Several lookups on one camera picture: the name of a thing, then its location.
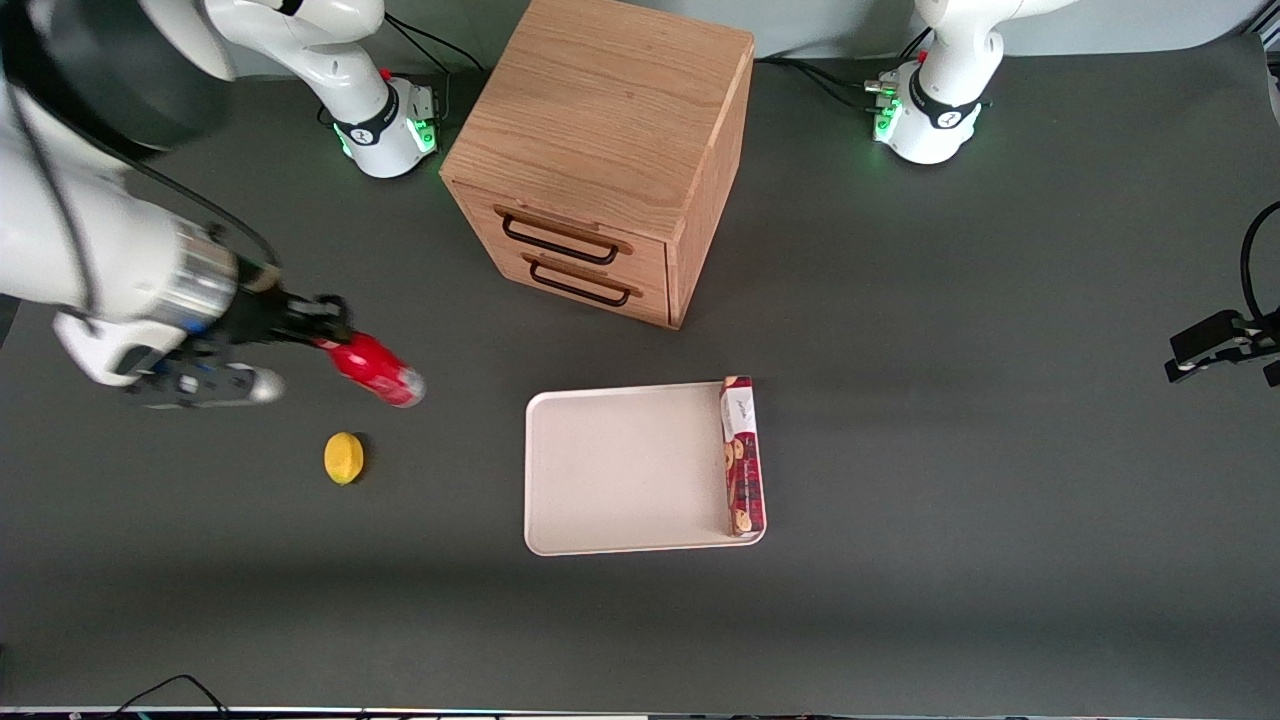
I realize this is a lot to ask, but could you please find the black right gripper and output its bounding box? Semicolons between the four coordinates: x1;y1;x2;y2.
222;255;353;353

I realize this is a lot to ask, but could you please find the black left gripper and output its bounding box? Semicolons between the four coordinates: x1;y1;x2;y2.
1164;308;1280;388

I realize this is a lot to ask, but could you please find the red coke bottle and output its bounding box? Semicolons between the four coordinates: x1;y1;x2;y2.
318;332;428;410

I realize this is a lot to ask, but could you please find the white plastic tray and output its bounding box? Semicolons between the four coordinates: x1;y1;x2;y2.
523;380;768;557

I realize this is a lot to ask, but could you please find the yellow lemon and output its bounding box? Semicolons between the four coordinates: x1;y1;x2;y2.
323;431;366;486

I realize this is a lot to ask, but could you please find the wooden drawer cabinet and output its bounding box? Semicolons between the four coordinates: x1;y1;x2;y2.
440;0;756;331

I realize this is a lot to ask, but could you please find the red cookie box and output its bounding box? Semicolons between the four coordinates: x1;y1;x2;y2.
721;375;767;539

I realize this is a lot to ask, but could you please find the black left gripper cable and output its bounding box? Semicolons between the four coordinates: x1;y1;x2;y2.
1240;200;1280;323

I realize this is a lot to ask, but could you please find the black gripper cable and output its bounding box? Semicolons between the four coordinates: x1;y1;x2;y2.
0;40;283;321
1240;200;1280;323

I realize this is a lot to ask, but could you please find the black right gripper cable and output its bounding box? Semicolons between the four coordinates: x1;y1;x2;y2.
0;40;283;321

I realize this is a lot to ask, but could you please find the larger black drawer handle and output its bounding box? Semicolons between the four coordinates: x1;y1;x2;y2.
500;213;621;267

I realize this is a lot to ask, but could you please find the smaller black drawer handle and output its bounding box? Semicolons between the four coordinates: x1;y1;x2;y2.
527;260;634;308

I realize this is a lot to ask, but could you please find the black right arm base cable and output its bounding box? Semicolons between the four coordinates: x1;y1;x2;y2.
382;14;488;123

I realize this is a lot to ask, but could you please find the black arm base cable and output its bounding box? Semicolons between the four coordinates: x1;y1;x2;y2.
755;28;933;113
382;14;488;123

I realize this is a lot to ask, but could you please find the black table edge cable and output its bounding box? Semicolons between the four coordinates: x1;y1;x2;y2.
98;674;233;720

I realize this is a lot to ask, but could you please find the black left arm base cable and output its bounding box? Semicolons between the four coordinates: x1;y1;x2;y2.
755;28;933;113

